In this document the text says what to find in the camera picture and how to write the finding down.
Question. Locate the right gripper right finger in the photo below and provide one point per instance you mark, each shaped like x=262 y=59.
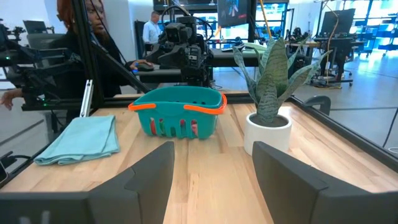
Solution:
x=286 y=193

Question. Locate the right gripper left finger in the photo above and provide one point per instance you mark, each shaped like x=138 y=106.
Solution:
x=140 y=193

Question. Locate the small pink toy fruit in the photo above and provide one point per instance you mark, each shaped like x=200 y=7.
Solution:
x=194 y=127

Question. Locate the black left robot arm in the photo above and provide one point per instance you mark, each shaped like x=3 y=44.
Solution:
x=161 y=57

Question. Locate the teal basket with orange rim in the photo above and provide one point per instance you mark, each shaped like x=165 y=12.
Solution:
x=174 y=102

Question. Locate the black computer mouse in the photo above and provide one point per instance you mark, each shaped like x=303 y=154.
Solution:
x=146 y=68

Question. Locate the snake plant in white pot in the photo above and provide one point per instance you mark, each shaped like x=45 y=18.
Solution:
x=267 y=137

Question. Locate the person's hand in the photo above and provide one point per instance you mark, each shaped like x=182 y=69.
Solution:
x=136 y=63
x=7 y=99

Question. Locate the person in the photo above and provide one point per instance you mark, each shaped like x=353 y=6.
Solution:
x=152 y=31
x=98 y=21

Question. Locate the computer monitor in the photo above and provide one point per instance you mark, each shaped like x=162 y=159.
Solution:
x=233 y=12

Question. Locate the folded light blue cloth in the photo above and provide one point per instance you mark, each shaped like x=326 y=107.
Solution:
x=81 y=140

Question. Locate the black table clamp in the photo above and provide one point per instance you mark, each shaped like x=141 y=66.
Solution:
x=318 y=102

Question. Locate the black workstation desk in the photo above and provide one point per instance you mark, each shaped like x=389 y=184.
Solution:
x=339 y=46

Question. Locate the black monitor on stand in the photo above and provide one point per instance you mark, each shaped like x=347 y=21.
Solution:
x=337 y=21

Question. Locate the black machine on stand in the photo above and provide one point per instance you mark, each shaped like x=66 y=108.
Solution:
x=37 y=74

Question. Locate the blue shelving rack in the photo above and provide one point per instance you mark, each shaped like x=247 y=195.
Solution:
x=382 y=31

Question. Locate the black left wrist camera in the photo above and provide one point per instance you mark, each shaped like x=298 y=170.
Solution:
x=174 y=32

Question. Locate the silver metal bracket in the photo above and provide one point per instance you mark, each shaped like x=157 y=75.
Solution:
x=87 y=99

